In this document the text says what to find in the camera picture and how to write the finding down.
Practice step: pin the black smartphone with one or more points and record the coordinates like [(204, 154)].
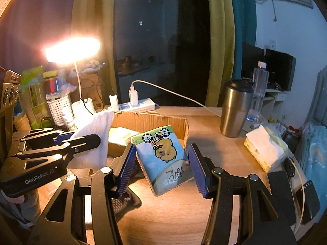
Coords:
[(281, 191)]

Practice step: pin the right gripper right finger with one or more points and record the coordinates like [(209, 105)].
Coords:
[(202, 171)]

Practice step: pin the white cloth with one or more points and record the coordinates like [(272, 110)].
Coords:
[(95, 159)]

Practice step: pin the paper cup stack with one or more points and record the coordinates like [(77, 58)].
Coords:
[(21, 122)]

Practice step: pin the cardboard box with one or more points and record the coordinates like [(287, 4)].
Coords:
[(142, 122)]

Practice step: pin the grey striped sock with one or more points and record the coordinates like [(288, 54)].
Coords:
[(127, 202)]

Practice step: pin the yellow tissue pack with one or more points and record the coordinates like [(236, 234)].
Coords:
[(266, 146)]

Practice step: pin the black speaker monitor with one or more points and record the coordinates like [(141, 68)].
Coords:
[(281, 68)]

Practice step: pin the steel travel mug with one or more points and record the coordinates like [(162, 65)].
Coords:
[(237, 101)]

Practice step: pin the red thread spool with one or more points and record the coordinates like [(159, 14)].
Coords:
[(50, 85)]

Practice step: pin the green snack bag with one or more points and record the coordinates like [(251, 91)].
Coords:
[(32, 98)]

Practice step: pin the white plastic basket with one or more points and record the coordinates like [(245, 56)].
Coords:
[(61, 109)]

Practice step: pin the white desk lamp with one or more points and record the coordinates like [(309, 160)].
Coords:
[(72, 51)]

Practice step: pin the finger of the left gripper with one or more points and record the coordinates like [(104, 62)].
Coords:
[(64, 145), (46, 136)]

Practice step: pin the white charger with cable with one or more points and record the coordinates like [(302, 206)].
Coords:
[(174, 93)]

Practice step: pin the clear water bottle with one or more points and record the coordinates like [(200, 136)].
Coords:
[(260, 82)]

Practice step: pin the cartoon tissue pack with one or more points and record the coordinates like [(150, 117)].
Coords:
[(162, 158)]

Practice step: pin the white power strip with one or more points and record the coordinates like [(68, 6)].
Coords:
[(144, 105)]

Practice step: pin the grey headboard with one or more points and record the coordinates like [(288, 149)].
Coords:
[(317, 111)]

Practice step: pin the small white charger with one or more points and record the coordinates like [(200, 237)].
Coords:
[(114, 103)]

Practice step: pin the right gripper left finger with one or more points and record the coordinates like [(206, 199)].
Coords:
[(122, 169)]

